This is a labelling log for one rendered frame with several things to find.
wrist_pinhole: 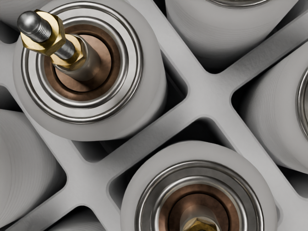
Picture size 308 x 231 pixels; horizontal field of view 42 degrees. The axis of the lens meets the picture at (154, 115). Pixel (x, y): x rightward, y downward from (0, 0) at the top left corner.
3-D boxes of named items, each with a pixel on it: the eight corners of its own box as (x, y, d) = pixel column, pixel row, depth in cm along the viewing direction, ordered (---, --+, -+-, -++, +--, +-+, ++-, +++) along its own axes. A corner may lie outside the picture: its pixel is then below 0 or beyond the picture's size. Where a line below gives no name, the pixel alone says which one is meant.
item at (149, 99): (181, 65, 42) (182, 13, 24) (151, 151, 42) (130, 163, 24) (96, 37, 43) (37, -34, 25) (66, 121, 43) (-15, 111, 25)
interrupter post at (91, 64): (108, 52, 25) (97, 39, 22) (95, 88, 25) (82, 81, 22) (72, 39, 25) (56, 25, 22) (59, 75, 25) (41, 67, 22)
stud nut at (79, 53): (91, 44, 22) (88, 40, 21) (81, 74, 22) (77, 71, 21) (57, 32, 22) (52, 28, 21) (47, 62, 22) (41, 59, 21)
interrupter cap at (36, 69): (161, 25, 25) (161, 22, 24) (120, 141, 25) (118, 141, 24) (48, -12, 25) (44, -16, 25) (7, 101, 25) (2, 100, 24)
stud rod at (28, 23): (87, 53, 23) (44, 13, 16) (82, 69, 23) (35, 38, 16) (72, 47, 23) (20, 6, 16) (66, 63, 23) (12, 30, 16)
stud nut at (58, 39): (73, 24, 18) (68, 19, 17) (60, 60, 18) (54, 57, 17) (32, 11, 18) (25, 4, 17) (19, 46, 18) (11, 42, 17)
